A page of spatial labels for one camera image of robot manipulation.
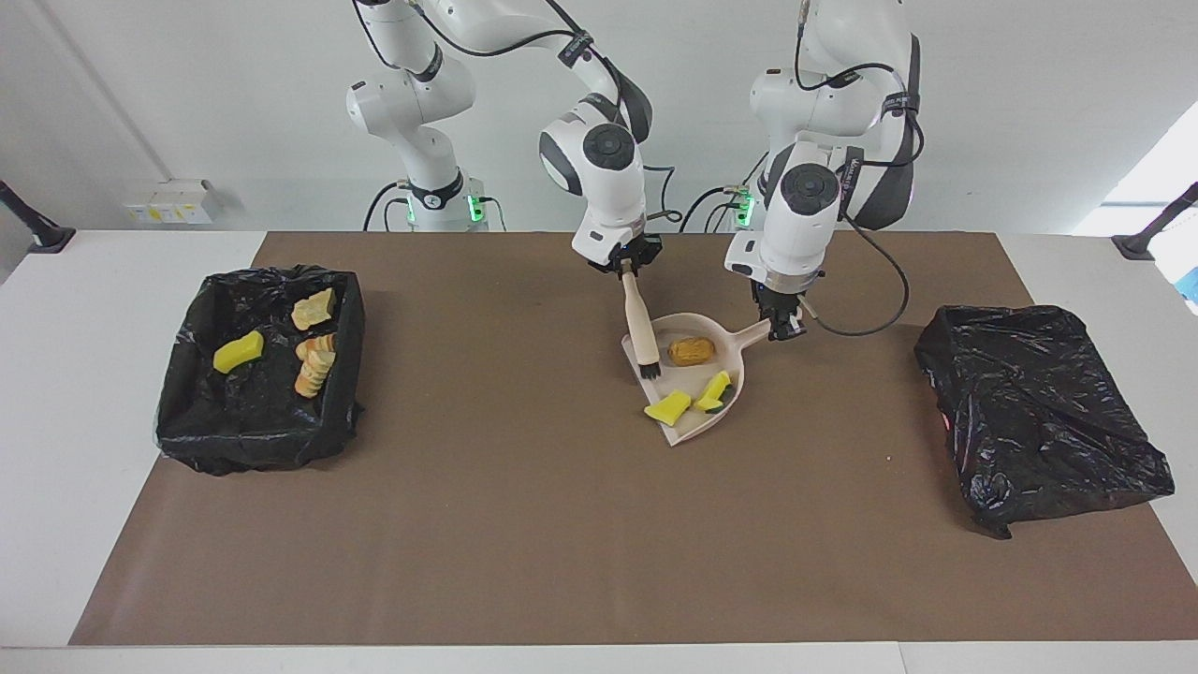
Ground beige hand brush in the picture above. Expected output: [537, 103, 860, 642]
[620, 266, 664, 381]

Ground notched yellow sponge piece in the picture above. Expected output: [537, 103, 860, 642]
[693, 370, 734, 416]

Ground brown sponge chunk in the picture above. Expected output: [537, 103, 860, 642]
[666, 335, 718, 369]

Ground beige plastic dustpan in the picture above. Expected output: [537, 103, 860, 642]
[620, 312, 774, 448]

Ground wedge yellow sponge piece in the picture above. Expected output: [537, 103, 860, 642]
[643, 388, 694, 428]

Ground large tan stone chunk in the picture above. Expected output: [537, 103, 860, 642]
[290, 286, 337, 332]

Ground rounded yellow sponge piece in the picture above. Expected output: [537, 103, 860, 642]
[212, 330, 267, 375]

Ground bin wrapped in black bag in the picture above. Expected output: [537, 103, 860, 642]
[913, 304, 1176, 539]

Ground open bin with black bag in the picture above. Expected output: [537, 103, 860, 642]
[154, 265, 368, 476]

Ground brown paper table mat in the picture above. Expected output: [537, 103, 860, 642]
[68, 231, 1198, 647]

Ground black left base cables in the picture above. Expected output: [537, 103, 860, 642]
[679, 150, 770, 233]

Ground black base cables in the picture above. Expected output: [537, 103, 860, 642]
[679, 150, 770, 233]
[363, 181, 413, 232]

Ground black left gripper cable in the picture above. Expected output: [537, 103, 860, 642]
[794, 0, 926, 338]

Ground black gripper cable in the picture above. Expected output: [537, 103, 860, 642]
[351, 0, 679, 226]
[794, 0, 926, 338]

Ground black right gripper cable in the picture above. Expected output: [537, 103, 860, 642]
[351, 0, 679, 226]

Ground black right base cables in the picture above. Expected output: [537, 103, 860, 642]
[363, 181, 413, 232]

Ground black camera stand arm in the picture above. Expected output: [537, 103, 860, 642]
[0, 180, 76, 256]
[1112, 183, 1198, 261]

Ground white wall socket box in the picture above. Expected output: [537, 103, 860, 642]
[124, 180, 214, 226]

